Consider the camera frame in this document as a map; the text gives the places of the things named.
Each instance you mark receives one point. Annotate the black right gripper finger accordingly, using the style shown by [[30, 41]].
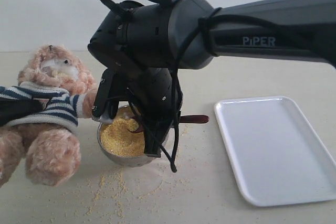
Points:
[[155, 136]]

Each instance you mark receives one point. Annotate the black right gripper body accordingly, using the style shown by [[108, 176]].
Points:
[[150, 93]]

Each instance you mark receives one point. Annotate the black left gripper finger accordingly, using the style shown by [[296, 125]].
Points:
[[12, 109]]

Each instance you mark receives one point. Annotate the black right gripper flat finger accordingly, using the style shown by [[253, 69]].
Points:
[[102, 107]]

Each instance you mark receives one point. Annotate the beige teddy bear striped sweater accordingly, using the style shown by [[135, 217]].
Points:
[[47, 140]]

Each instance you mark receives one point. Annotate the dark red wooden spoon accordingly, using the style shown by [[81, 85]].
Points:
[[134, 126]]

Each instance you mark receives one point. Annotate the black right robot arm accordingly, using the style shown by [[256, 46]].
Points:
[[142, 47]]

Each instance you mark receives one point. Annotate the steel bowl of yellow grain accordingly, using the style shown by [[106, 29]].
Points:
[[119, 144]]

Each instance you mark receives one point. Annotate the white rectangular plastic tray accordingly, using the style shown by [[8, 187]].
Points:
[[276, 156]]

